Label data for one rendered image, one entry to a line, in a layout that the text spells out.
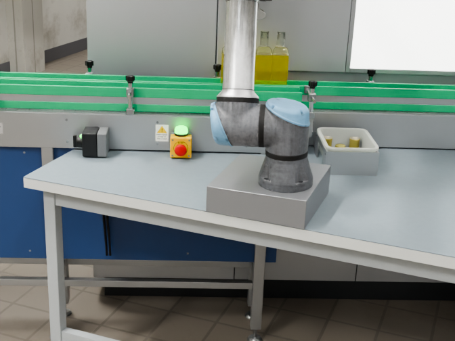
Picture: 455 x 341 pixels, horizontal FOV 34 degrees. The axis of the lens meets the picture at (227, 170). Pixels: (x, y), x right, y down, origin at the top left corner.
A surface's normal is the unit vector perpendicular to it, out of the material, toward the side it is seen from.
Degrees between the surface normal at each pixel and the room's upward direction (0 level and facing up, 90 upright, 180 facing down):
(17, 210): 90
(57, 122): 90
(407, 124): 90
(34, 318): 0
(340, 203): 0
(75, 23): 90
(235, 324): 0
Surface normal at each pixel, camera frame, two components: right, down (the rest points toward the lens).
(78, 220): 0.04, 0.35
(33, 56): 0.94, 0.15
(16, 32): -0.35, 0.32
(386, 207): 0.04, -0.94
